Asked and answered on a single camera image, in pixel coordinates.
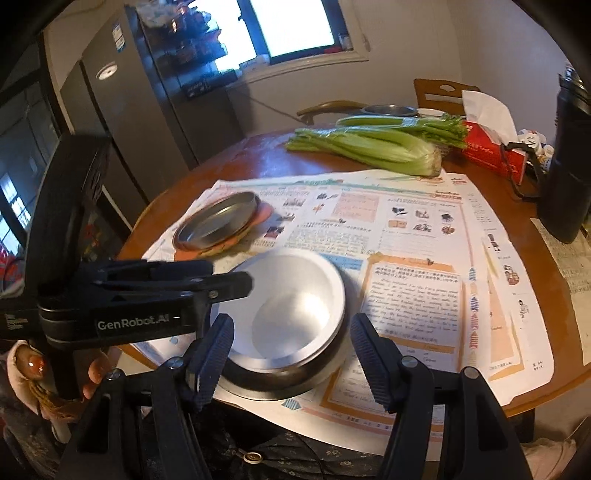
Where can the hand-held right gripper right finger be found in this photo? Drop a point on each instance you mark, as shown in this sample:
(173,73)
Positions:
(371,364)

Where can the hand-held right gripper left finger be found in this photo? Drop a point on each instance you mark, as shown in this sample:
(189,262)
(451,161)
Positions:
(214,360)

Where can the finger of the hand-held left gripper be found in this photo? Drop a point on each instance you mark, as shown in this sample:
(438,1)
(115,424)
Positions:
(221,286)
(152,272)

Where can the round steel plate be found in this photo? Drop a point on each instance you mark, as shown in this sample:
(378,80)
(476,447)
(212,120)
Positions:
(212,221)

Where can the steel bowl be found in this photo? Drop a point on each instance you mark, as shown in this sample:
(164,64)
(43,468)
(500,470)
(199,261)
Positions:
(295,374)

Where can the orange plastic plate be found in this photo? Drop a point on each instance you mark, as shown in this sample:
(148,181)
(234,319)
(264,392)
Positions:
(264,216)

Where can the person's left hand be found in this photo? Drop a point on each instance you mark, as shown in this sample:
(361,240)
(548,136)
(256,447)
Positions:
(95,376)

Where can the dark glass cabinet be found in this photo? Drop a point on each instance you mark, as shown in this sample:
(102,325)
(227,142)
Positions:
(18,184)

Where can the printed newspaper sheet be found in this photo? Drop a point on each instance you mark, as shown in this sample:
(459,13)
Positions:
(360,434)
(406,230)

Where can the grey refrigerator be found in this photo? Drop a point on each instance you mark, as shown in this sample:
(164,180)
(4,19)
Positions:
(129,115)

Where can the person's dark floral clothing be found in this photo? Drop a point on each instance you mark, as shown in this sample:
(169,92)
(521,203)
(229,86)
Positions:
(286,447)

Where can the pink cloth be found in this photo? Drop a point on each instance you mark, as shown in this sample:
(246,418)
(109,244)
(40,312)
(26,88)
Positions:
(549,457)

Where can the celery bunch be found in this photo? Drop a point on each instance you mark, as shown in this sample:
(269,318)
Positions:
(383,122)
(369,150)

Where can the wooden chair with curved back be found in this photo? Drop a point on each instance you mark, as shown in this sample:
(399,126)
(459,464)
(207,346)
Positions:
(323,108)

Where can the beige paper sheet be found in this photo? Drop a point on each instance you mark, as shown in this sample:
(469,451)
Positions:
(572,277)

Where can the white box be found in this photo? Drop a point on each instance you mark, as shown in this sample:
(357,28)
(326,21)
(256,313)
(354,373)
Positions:
(256,64)

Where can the steel basin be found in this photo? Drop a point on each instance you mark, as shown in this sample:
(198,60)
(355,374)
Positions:
(388,110)

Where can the red tissue box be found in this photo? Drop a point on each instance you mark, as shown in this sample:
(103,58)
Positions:
(485,147)

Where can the white dish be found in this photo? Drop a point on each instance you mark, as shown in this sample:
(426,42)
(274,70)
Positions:
(429,113)

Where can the window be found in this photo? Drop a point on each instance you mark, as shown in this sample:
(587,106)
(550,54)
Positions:
(286,27)

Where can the wooden chair with square back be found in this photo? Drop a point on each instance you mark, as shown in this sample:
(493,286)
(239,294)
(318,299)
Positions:
(427,99)

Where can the small white container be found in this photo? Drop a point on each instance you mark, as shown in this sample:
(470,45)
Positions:
(545,154)

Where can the black thermos bottle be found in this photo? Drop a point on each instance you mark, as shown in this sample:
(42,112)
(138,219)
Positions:
(568,175)

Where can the small jar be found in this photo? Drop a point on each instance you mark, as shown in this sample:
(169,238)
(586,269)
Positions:
(346,42)

